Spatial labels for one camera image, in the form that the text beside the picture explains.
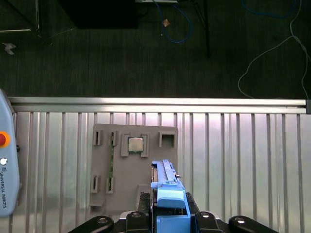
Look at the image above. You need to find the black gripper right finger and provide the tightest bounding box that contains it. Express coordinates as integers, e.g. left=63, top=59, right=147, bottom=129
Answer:
left=186, top=191, right=280, bottom=233

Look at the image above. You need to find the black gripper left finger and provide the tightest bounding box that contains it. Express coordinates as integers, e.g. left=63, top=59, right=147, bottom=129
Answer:
left=68, top=191, right=153, bottom=233

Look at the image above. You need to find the hard disk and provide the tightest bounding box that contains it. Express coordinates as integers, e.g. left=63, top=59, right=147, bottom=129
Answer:
left=149, top=159, right=195, bottom=233

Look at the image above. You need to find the grey parts rack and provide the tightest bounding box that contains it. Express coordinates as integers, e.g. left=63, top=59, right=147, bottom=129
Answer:
left=89, top=123, right=180, bottom=215

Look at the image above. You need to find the silver CPU chip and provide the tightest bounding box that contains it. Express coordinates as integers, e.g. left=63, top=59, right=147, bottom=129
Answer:
left=128, top=137, right=144, bottom=153

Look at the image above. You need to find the pale blue teach pendant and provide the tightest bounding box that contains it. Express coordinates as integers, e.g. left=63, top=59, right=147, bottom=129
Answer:
left=0, top=88, right=20, bottom=218

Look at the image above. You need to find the black stand pole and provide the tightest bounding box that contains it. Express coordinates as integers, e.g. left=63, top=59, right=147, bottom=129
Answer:
left=191, top=0, right=211, bottom=58

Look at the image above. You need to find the black box on floor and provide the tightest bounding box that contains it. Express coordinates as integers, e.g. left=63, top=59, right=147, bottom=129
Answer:
left=58, top=0, right=146, bottom=29

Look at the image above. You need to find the white paper scrap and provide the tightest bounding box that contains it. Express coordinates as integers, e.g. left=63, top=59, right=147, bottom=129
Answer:
left=1, top=42, right=17, bottom=56

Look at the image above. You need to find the white floor cable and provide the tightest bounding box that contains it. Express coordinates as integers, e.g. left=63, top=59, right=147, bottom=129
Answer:
left=237, top=0, right=311, bottom=99

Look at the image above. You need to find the blue floor cable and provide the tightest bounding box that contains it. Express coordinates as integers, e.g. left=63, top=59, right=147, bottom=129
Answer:
left=155, top=0, right=194, bottom=44
left=240, top=0, right=301, bottom=20

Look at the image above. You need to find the metal desk frame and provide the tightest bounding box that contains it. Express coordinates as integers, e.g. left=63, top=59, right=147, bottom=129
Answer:
left=0, top=0, right=41, bottom=33

